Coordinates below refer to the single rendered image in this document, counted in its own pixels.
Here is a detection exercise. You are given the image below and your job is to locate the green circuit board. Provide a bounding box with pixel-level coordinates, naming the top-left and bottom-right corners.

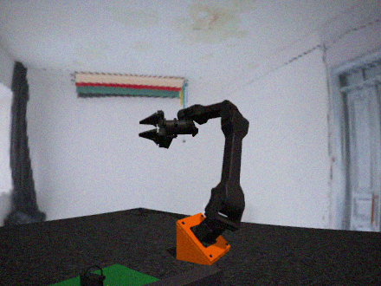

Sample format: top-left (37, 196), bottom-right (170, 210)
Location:
top-left (49, 264), bottom-right (159, 286)

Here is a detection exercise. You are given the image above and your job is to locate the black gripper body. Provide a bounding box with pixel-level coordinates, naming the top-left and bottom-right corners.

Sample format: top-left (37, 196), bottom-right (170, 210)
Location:
top-left (156, 110), bottom-right (180, 147)

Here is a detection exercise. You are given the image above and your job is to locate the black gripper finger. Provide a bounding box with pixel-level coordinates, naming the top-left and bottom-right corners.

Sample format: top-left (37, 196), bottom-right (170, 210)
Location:
top-left (139, 112), bottom-right (157, 127)
top-left (139, 128), bottom-right (158, 145)

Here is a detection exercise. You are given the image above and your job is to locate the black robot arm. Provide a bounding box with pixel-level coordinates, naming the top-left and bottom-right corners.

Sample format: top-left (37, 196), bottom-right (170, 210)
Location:
top-left (177, 100), bottom-right (249, 248)

